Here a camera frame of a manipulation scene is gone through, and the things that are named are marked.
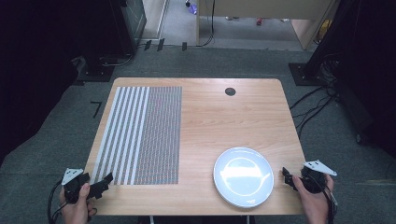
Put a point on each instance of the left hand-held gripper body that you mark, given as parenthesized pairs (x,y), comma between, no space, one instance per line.
(74,184)

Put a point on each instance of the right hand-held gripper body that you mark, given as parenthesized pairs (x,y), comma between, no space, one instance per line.
(315,178)

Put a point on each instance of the person's left hand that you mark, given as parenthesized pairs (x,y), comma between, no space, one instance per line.
(77,209)

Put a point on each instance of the person's right hand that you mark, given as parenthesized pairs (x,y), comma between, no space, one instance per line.
(313,203)

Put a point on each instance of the pale blue round plate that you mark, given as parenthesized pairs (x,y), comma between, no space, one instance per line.
(243,177)

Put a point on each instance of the striped grey woven placemat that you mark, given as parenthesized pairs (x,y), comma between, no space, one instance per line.
(140,135)

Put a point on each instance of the black angled floor tape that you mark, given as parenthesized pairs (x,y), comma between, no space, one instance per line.
(97,107)

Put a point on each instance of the black stand base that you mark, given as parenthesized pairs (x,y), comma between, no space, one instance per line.
(95,71)
(303,74)

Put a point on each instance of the black floor tape strip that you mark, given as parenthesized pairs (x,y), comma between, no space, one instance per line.
(148,44)
(184,46)
(160,44)

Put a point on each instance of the small red object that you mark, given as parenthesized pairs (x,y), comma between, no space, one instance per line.
(259,21)

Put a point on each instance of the dark cabinet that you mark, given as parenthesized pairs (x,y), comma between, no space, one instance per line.
(129,25)

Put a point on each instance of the light wooden desk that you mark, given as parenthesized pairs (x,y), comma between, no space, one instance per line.
(264,12)

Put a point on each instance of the purple object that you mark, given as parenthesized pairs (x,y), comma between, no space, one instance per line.
(193,8)

